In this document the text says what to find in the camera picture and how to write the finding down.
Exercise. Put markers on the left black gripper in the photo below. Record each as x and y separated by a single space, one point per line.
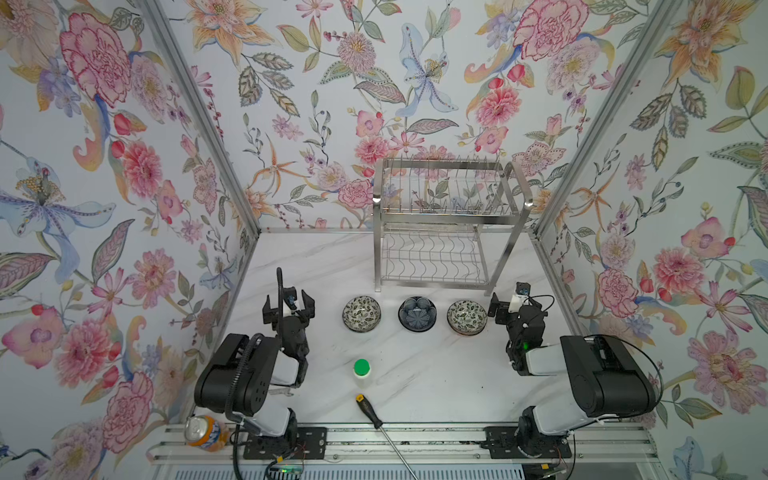
288 315

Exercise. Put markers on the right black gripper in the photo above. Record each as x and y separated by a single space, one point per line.
507 316

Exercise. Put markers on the olive leaf pattern bowl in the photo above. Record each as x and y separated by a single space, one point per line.
467 317

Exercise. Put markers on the pink leaf pattern bowl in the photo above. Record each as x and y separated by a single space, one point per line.
362 314

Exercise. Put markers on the dark blue patterned bowl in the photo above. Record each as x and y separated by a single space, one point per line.
417 314

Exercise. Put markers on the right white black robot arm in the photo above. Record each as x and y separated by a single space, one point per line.
601 378

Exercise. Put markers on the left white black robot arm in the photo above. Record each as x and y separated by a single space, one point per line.
236 381

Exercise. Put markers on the stainless steel dish rack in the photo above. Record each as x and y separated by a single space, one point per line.
448 223

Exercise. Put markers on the green cap white bottle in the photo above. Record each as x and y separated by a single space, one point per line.
362 371

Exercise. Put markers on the black yellow screwdriver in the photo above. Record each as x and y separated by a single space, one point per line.
368 410

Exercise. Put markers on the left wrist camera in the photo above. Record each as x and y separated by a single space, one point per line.
289 295

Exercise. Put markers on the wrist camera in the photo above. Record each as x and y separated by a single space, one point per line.
289 295
521 295

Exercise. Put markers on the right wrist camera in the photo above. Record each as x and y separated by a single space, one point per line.
521 295

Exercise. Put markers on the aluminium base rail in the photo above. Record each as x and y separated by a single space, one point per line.
423 443

